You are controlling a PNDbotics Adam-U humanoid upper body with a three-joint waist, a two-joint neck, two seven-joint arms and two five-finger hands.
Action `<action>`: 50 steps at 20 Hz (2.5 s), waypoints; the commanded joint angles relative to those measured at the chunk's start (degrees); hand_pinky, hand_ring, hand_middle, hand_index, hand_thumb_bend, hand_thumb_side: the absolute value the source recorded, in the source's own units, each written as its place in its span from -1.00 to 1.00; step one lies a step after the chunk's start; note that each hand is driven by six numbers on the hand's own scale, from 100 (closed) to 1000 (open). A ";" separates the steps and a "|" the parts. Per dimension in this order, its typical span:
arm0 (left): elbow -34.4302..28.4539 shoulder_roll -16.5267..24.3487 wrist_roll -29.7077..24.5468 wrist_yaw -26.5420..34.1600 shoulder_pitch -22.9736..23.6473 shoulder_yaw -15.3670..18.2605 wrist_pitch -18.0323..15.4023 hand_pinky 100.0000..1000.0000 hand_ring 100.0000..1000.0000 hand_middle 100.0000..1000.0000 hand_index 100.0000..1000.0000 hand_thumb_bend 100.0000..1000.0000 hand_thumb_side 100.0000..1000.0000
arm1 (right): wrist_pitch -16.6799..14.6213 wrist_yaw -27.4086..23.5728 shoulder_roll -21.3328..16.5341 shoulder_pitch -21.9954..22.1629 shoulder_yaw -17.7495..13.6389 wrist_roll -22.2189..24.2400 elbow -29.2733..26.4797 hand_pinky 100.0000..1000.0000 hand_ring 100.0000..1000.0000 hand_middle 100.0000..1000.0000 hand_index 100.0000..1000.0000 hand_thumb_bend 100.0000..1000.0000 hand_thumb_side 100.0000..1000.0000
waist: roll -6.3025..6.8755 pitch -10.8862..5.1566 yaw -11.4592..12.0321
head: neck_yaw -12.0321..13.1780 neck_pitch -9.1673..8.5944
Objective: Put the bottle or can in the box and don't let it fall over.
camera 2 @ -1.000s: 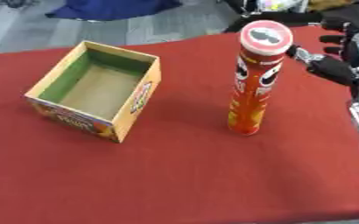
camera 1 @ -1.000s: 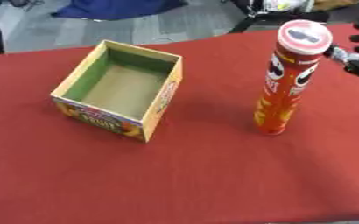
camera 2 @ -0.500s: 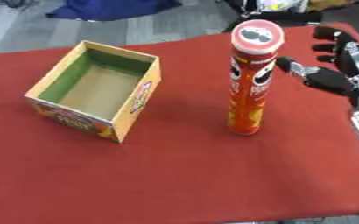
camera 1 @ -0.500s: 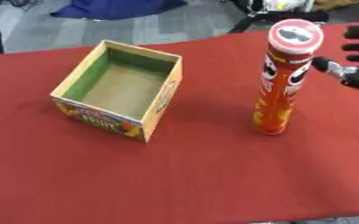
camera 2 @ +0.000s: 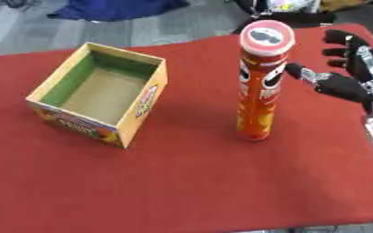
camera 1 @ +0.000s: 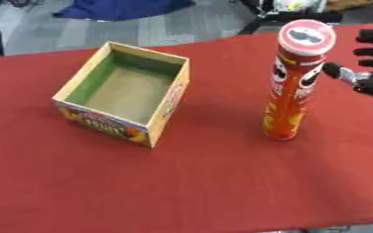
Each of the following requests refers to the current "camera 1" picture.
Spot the open cardboard box green inside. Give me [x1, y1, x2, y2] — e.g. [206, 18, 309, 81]
[51, 41, 192, 149]

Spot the tall red snack can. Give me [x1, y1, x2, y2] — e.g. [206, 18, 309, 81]
[261, 19, 338, 142]

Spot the black tripod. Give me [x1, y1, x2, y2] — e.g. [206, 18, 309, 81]
[237, 0, 345, 35]

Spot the blue cloth bag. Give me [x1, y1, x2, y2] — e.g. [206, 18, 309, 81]
[53, 0, 198, 22]

